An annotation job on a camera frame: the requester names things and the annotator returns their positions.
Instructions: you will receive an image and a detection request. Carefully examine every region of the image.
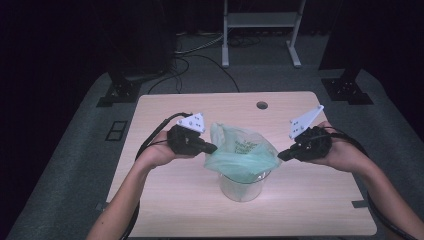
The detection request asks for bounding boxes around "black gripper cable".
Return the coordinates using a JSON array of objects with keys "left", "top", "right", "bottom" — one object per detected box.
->
[
  {"left": 313, "top": 126, "right": 419, "bottom": 240},
  {"left": 119, "top": 112, "right": 194, "bottom": 240}
]

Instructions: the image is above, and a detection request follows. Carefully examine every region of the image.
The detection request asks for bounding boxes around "black stand base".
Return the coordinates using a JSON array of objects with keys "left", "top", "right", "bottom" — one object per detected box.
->
[
  {"left": 321, "top": 68, "right": 374, "bottom": 106},
  {"left": 96, "top": 71, "right": 143, "bottom": 108}
]

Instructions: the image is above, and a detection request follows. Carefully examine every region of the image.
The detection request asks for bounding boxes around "white metal stand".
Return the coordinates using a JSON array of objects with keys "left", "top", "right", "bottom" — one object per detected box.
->
[{"left": 221, "top": 0, "right": 307, "bottom": 69}]

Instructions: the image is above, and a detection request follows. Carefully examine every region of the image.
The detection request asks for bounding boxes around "person's right hand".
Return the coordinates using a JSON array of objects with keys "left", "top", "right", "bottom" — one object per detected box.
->
[{"left": 308, "top": 120, "right": 368, "bottom": 174}]

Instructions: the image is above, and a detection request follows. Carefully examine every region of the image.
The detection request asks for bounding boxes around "person's left hand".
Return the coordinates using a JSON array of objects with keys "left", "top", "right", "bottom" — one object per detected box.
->
[{"left": 141, "top": 130, "right": 196, "bottom": 170}]

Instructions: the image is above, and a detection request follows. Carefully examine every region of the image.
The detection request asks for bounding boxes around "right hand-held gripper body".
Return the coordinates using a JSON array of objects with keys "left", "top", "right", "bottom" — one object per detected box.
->
[{"left": 288, "top": 104, "right": 333, "bottom": 162}]

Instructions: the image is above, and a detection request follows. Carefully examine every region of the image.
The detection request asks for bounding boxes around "green plastic bag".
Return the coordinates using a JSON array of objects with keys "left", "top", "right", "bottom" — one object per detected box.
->
[{"left": 203, "top": 122, "right": 283, "bottom": 184}]

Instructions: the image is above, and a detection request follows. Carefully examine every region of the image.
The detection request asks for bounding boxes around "black floor cable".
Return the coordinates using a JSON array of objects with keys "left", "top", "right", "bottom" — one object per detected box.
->
[{"left": 147, "top": 54, "right": 241, "bottom": 95}]

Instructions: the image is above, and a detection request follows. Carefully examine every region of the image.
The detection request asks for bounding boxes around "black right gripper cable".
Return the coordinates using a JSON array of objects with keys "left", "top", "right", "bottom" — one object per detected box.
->
[{"left": 313, "top": 126, "right": 419, "bottom": 240}]

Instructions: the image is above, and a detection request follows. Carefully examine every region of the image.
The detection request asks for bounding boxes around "black floor outlet cover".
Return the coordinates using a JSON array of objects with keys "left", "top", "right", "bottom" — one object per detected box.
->
[{"left": 105, "top": 120, "right": 129, "bottom": 142}]

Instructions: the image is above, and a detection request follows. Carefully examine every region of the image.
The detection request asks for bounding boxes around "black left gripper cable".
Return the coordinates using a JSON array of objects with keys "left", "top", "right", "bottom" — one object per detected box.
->
[{"left": 119, "top": 112, "right": 194, "bottom": 240}]

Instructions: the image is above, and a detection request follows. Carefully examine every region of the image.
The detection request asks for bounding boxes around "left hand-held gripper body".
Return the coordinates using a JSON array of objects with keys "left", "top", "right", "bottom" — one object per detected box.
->
[{"left": 166, "top": 112, "right": 206, "bottom": 156}]

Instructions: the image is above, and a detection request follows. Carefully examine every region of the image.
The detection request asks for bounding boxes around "grey floor cable bundle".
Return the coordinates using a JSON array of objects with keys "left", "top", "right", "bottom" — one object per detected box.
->
[{"left": 174, "top": 32, "right": 225, "bottom": 56}]

